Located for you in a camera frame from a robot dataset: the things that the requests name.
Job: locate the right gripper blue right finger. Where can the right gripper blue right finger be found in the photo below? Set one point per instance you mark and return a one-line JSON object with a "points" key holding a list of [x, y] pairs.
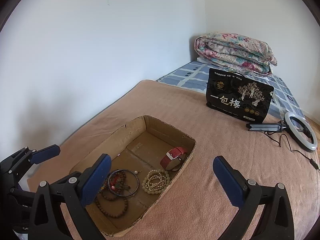
{"points": [[231, 181]]}

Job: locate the white ring light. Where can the white ring light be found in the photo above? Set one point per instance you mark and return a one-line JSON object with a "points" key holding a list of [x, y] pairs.
{"points": [[301, 131]]}

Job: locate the blue bangle with red string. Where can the blue bangle with red string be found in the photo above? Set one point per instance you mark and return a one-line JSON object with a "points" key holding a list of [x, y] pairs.
{"points": [[123, 183]]}

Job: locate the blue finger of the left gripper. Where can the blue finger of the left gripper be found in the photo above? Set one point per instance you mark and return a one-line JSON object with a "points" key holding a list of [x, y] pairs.
{"points": [[44, 154]]}

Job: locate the red strap wristwatch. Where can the red strap wristwatch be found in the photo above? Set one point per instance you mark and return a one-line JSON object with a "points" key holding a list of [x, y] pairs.
{"points": [[174, 159]]}

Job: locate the pink bed blanket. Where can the pink bed blanket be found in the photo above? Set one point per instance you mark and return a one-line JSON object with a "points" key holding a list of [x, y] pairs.
{"points": [[195, 205]]}

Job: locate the open cardboard box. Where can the open cardboard box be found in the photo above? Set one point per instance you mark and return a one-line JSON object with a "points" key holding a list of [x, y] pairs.
{"points": [[139, 145]]}

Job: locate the black folded tripod stand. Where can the black folded tripod stand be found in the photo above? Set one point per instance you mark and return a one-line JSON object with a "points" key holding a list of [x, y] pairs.
{"points": [[268, 127]]}

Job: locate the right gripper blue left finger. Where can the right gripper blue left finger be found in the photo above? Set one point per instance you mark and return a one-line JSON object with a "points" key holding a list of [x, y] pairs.
{"points": [[91, 180]]}

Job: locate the blue checked bed sheet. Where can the blue checked bed sheet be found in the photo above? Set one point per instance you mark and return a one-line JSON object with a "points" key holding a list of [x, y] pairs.
{"points": [[195, 75]]}

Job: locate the black plum snack bag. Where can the black plum snack bag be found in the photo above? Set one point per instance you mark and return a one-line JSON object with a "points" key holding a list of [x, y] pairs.
{"points": [[238, 96]]}

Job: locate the folded floral quilt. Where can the folded floral quilt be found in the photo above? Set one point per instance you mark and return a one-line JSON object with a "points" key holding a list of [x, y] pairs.
{"points": [[237, 52]]}

